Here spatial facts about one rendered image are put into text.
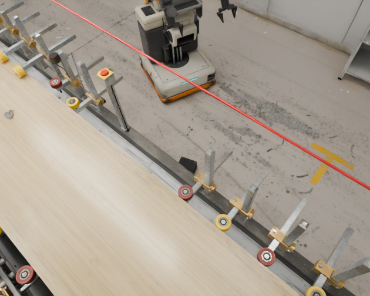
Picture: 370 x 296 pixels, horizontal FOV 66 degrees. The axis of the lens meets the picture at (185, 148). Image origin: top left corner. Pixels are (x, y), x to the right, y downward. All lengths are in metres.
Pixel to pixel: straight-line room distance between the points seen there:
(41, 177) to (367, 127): 2.83
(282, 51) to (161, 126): 1.75
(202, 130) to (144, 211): 1.50
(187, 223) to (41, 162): 0.92
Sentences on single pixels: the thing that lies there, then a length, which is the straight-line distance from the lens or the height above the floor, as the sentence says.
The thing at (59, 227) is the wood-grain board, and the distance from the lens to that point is 1.63.
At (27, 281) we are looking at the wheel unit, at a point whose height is 0.91.
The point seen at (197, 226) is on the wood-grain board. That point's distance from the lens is 1.47.
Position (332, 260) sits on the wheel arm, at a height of 0.83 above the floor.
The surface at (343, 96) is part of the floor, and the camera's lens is 3.44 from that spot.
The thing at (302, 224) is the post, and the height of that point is 1.12.
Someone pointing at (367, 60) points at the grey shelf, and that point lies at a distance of 3.73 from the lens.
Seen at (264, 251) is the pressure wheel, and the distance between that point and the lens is 1.46.
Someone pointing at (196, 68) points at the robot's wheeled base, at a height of 0.28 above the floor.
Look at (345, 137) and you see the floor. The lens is 3.11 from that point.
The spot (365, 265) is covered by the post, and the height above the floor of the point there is 1.16.
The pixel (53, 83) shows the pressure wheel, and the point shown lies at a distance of 2.25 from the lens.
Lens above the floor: 2.30
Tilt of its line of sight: 58 degrees down
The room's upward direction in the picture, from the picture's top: 5 degrees counter-clockwise
